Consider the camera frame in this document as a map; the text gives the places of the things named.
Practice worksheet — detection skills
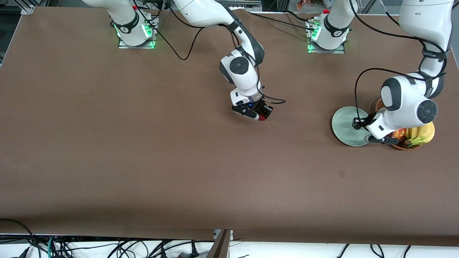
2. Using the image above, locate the brown table cover sheet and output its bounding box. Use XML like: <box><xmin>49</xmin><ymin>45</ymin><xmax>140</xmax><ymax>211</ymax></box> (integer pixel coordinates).
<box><xmin>0</xmin><ymin>6</ymin><xmax>459</xmax><ymax>248</ymax></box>

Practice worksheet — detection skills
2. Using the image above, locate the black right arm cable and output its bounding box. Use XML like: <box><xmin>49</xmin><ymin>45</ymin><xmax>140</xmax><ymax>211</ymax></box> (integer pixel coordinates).
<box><xmin>133</xmin><ymin>0</ymin><xmax>286</xmax><ymax>104</ymax></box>

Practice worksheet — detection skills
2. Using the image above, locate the yellow banana bunch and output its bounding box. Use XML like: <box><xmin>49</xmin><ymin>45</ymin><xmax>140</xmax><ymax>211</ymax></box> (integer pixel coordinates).
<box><xmin>405</xmin><ymin>122</ymin><xmax>435</xmax><ymax>147</ymax></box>

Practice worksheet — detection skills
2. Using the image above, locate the mint green round plate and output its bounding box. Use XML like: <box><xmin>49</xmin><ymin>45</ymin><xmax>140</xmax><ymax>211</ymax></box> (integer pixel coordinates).
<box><xmin>331</xmin><ymin>106</ymin><xmax>373</xmax><ymax>147</ymax></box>

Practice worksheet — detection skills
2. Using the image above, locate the aluminium frame corner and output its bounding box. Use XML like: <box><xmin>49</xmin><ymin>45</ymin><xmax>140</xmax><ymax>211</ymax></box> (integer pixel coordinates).
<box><xmin>21</xmin><ymin>0</ymin><xmax>49</xmax><ymax>15</ymax></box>

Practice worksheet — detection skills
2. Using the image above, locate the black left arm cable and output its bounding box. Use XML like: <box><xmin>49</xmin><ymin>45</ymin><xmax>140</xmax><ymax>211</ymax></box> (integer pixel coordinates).
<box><xmin>348</xmin><ymin>0</ymin><xmax>449</xmax><ymax>124</ymax></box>

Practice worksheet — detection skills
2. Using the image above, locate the brown wicker basket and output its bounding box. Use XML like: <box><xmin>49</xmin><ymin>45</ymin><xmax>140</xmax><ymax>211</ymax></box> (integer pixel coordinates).
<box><xmin>375</xmin><ymin>97</ymin><xmax>427</xmax><ymax>150</ymax></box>

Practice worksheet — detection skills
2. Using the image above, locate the black table cable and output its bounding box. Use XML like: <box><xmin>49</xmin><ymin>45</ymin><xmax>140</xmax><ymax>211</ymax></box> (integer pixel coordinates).
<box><xmin>246</xmin><ymin>10</ymin><xmax>316</xmax><ymax>32</ymax></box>

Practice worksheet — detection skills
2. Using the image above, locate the orange red background item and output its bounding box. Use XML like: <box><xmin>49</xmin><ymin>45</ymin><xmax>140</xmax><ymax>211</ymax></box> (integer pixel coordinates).
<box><xmin>296</xmin><ymin>0</ymin><xmax>325</xmax><ymax>10</ymax></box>

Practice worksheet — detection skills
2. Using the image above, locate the dark aluminium profile post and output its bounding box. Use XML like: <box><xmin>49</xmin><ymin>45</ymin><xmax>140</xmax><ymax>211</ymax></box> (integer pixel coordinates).
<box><xmin>207</xmin><ymin>229</ymin><xmax>233</xmax><ymax>258</ymax></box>

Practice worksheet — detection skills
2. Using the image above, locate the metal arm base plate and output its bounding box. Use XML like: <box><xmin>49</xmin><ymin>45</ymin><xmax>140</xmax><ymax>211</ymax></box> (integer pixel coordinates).
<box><xmin>118</xmin><ymin>16</ymin><xmax>158</xmax><ymax>49</ymax></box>
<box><xmin>307</xmin><ymin>20</ymin><xmax>345</xmax><ymax>54</ymax></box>

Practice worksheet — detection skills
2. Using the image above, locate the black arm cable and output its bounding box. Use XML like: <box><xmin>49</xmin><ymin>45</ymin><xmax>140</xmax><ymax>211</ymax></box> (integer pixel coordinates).
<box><xmin>133</xmin><ymin>0</ymin><xmax>286</xmax><ymax>104</ymax></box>
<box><xmin>348</xmin><ymin>0</ymin><xmax>449</xmax><ymax>124</ymax></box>

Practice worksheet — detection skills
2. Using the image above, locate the grey background equipment box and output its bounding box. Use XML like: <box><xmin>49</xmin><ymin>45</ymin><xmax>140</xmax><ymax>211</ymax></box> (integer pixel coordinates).
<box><xmin>210</xmin><ymin>0</ymin><xmax>262</xmax><ymax>11</ymax></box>

